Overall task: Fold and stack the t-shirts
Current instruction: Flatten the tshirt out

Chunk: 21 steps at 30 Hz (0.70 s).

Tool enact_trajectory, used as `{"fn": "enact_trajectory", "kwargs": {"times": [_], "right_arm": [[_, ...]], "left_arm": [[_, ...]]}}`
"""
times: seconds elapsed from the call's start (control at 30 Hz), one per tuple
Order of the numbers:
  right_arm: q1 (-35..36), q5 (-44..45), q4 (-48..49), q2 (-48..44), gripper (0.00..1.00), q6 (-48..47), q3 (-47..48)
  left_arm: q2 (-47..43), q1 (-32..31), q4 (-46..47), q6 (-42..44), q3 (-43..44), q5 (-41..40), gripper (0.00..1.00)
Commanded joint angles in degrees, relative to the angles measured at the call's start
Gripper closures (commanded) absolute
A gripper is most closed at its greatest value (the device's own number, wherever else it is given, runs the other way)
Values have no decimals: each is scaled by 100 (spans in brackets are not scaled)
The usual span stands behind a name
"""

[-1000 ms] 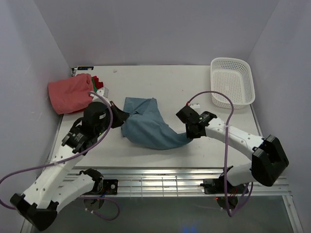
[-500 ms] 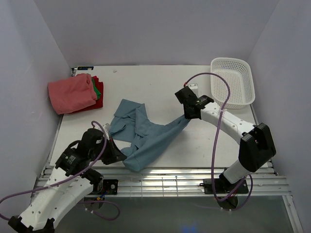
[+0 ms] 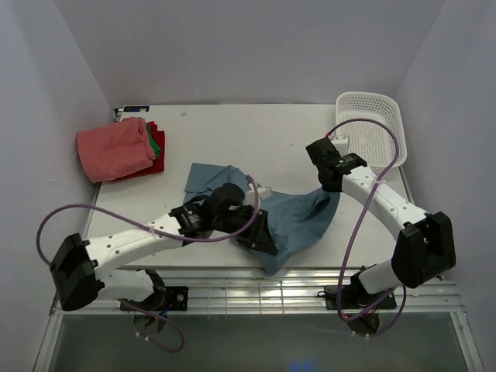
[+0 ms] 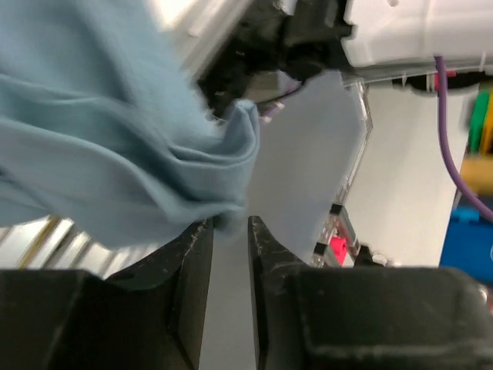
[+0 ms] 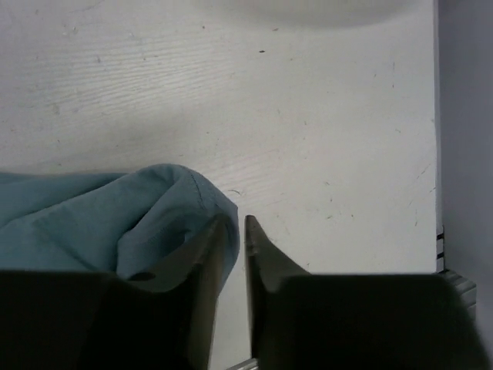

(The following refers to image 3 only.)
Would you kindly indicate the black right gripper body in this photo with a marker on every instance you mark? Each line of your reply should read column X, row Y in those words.
column 328, row 187

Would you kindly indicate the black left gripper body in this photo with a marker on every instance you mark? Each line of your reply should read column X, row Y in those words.
column 236, row 222

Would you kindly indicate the blue t shirt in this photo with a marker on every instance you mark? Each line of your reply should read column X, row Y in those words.
column 295, row 222

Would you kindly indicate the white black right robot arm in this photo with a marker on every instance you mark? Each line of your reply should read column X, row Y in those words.
column 424, row 243

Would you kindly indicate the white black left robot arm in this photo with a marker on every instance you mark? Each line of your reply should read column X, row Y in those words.
column 84, row 270

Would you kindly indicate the white perforated plastic basket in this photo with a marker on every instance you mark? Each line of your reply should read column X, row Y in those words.
column 377, row 134

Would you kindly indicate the dark red folded t shirt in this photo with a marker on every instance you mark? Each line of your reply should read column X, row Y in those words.
column 130, row 163

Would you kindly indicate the green folded t shirt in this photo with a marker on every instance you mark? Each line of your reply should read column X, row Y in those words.
column 152, row 132

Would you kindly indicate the pink folded t shirt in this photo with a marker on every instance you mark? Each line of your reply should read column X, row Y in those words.
column 96, row 145

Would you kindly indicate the blue label sticker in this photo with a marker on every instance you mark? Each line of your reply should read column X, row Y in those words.
column 136, row 108

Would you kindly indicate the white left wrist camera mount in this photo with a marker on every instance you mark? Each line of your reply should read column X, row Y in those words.
column 263, row 192

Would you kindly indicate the aluminium table front rail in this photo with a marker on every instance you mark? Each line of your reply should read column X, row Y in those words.
column 248, row 292

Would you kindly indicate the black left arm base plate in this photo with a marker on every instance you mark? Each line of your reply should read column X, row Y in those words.
column 174, row 296

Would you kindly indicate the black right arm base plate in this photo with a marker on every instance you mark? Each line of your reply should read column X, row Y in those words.
column 351, row 299

